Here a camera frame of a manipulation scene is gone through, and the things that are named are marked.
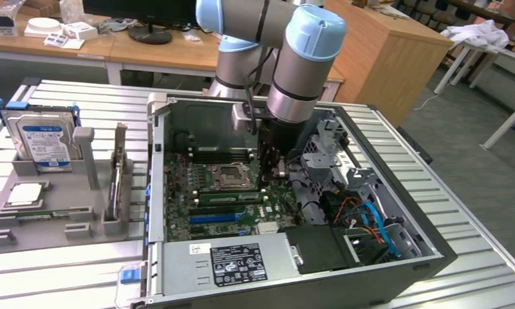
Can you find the hard disk blue label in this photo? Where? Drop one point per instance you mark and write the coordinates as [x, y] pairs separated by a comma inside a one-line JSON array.
[[43, 141]]

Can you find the black and white box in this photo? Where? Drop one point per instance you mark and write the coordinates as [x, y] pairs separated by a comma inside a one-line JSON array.
[[0, 27]]

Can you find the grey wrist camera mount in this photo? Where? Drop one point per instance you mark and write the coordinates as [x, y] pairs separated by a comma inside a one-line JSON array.
[[240, 117]]

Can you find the white printed paper sheets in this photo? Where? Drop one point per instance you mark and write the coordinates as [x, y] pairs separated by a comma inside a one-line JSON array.
[[61, 41]]

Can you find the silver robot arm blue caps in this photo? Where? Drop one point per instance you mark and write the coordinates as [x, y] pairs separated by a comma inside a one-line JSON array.
[[300, 64]]

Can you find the silver CPU chip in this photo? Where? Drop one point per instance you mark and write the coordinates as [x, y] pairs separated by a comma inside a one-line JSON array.
[[24, 194]]

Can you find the open black PC case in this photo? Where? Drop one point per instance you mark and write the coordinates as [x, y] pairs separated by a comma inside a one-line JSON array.
[[411, 277]]

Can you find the white round box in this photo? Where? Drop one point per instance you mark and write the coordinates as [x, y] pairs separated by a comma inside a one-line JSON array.
[[43, 27]]

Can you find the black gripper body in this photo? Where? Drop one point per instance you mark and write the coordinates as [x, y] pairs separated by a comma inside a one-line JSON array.
[[286, 135]]

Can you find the wooden cabinet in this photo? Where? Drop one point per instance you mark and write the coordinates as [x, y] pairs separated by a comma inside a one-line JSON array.
[[386, 64]]

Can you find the white crumpled cloth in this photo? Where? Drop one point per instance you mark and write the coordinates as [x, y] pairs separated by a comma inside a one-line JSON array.
[[481, 35]]

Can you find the wooden desk white frame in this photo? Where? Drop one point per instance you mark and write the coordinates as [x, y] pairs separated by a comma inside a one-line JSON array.
[[153, 54]]

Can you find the grey power supply unit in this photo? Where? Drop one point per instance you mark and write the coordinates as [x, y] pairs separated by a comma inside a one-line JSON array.
[[184, 270]]

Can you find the green motherboard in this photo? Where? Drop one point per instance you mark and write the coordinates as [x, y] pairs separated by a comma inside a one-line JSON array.
[[258, 215]]

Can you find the black round monitor stand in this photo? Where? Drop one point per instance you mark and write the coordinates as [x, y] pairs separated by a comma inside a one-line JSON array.
[[149, 34]]

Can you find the black power supply label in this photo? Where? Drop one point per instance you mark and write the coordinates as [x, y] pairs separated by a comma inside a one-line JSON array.
[[240, 264]]

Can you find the white frame table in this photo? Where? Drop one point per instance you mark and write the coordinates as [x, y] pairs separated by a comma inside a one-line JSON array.
[[509, 119]]

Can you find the blue disk caddy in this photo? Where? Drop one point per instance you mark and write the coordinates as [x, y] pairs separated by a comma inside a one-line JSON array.
[[21, 105]]

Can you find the small silver heatsink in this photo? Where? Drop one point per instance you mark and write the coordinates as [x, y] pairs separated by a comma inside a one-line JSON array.
[[268, 227]]

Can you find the grey parts rack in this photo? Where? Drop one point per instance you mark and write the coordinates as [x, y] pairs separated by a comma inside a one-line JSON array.
[[56, 199]]

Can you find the blue expansion slot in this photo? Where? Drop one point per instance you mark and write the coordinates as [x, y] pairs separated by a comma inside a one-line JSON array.
[[212, 219]]

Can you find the small white printed box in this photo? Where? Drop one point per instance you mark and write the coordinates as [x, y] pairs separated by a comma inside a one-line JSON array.
[[81, 30]]

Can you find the clear plastic bag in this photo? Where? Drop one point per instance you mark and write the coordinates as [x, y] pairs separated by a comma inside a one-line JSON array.
[[11, 8]]

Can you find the black expansion slot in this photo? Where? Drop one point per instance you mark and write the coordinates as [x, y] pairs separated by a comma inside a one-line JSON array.
[[212, 211]]

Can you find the black computer monitor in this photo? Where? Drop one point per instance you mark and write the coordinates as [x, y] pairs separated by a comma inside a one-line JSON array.
[[141, 9]]

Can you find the metal CPU socket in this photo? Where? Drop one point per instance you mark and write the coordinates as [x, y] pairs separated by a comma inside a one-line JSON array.
[[231, 177]]

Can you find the black plastic fan shroud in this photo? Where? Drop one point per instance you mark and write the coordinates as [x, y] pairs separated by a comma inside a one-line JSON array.
[[318, 248]]

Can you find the green RAM stick in slot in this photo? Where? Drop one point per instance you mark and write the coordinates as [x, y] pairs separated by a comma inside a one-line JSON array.
[[231, 199]]

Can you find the black RAM slot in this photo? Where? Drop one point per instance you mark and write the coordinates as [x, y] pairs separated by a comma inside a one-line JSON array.
[[223, 150], [223, 157]]

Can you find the blue case latch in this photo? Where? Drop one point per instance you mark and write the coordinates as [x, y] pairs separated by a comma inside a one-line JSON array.
[[128, 277]]

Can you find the metal disk bay cage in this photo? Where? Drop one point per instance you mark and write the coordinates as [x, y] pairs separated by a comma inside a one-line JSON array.
[[322, 157]]

